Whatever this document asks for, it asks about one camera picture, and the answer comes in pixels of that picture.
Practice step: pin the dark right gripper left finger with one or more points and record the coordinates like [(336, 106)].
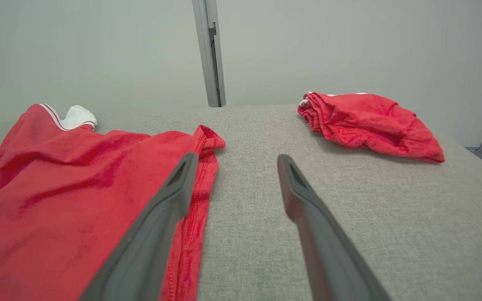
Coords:
[(149, 242)]

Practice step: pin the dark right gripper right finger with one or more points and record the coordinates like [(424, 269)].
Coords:
[(329, 251)]

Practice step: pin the red shorts with white waistband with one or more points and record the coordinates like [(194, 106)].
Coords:
[(370, 121)]

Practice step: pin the red white basketball jersey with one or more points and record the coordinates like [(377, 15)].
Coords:
[(57, 200)]

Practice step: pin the grey partition post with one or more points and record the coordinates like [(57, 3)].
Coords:
[(208, 54)]

